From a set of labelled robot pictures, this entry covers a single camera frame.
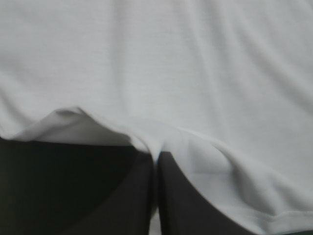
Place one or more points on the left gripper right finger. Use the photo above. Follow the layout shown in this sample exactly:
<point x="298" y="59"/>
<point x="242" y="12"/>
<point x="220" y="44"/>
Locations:
<point x="185" y="208"/>

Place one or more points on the white T-shirt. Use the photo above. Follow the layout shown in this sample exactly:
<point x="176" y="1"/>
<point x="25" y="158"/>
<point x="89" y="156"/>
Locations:
<point x="156" y="61"/>

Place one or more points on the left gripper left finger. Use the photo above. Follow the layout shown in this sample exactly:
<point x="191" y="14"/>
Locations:
<point x="122" y="205"/>

